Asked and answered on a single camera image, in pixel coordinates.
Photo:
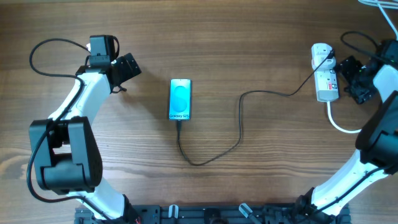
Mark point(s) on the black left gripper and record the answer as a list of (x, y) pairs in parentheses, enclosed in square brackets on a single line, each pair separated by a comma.
[(130, 70)]

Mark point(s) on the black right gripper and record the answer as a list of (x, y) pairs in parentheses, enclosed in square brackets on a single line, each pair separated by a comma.
[(360, 95)]

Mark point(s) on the blue screen Galaxy smartphone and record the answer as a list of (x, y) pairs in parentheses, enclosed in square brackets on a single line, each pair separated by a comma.
[(180, 99)]

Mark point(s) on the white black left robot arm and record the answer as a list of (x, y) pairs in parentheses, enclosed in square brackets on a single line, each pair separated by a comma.
[(66, 163)]

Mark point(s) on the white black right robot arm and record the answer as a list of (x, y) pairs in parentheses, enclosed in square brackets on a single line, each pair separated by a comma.
[(375, 156)]

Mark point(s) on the white charger plug adapter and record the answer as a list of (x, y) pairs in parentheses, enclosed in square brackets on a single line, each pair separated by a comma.
[(324, 62)]

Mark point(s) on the white power strip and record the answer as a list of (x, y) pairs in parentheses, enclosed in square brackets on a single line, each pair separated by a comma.
[(326, 85)]

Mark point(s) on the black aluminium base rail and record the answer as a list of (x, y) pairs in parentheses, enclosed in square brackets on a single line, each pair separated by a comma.
[(278, 213)]

